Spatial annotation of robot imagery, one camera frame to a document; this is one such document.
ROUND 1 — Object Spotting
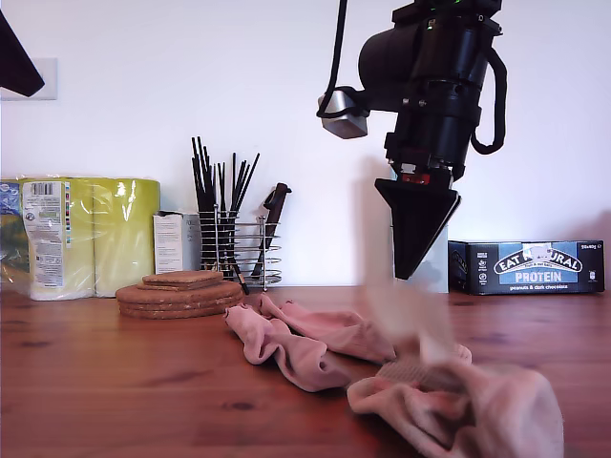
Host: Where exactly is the thin black stick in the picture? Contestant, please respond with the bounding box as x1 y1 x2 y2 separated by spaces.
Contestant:
197 136 215 268
235 153 262 216
230 153 239 268
191 137 211 268
232 160 248 216
216 163 225 268

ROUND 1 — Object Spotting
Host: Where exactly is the small black brown pen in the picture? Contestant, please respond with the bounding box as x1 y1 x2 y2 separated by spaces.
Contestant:
232 264 251 296

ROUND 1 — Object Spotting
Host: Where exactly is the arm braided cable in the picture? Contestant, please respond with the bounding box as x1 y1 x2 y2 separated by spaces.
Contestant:
471 47 508 155

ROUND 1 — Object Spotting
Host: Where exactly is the dark protein bar box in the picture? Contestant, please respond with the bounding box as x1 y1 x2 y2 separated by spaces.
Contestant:
447 239 605 297

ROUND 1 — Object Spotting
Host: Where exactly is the cream ribbed sock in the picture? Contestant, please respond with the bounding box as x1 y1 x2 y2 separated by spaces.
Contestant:
347 345 474 458
360 279 565 458

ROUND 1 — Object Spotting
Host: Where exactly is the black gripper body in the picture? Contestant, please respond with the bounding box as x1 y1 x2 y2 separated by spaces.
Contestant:
384 114 482 185

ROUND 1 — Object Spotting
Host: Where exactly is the small white carton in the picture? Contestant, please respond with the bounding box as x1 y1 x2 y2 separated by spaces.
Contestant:
152 212 201 277

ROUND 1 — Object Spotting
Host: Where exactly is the round cork trivet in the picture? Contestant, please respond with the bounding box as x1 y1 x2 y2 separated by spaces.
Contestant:
116 299 243 315
118 308 240 322
116 281 244 306

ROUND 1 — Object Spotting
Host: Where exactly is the square cork coaster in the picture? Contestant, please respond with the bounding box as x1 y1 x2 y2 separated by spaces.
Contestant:
141 271 224 287
137 281 225 293

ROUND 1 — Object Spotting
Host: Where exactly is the pink frilly cuff sock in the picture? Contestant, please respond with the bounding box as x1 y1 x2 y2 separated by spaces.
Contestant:
256 293 397 364
223 304 352 393

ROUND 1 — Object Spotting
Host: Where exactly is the chrome wire utensil holder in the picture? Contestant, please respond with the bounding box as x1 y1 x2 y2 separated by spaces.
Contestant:
198 203 284 291

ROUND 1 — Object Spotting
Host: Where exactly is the white light switch plate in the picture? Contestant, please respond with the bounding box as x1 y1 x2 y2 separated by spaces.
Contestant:
0 57 59 102

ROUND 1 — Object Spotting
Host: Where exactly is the black handled knife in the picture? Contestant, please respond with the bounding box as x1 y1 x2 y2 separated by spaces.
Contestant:
251 183 293 281

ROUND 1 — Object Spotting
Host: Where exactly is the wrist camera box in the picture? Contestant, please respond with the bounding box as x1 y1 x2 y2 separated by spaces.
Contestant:
317 85 371 140

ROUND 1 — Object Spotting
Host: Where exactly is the green kitchen roll pack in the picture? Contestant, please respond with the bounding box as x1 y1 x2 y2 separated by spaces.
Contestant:
0 176 162 302

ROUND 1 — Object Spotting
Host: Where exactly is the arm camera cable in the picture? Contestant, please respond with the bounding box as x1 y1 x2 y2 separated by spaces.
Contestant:
316 0 349 118

